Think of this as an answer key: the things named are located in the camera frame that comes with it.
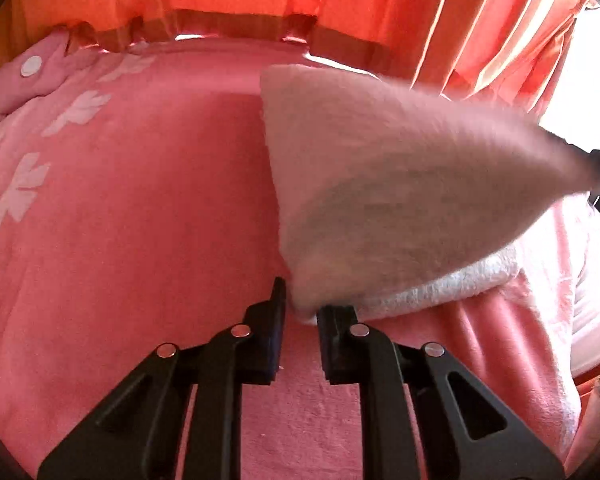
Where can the pink sweater with black hearts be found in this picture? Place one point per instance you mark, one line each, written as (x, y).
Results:
(380, 170)

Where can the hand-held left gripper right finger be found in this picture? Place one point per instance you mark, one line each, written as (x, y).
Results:
(332, 342)

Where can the pink pillow with white button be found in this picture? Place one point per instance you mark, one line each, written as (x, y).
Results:
(25, 85)

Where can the white cloth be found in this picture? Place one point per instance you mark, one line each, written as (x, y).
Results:
(597, 305)

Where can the pink bow-print blanket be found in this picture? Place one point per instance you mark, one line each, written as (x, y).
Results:
(130, 220)

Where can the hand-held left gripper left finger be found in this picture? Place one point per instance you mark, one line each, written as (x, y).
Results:
(272, 332)

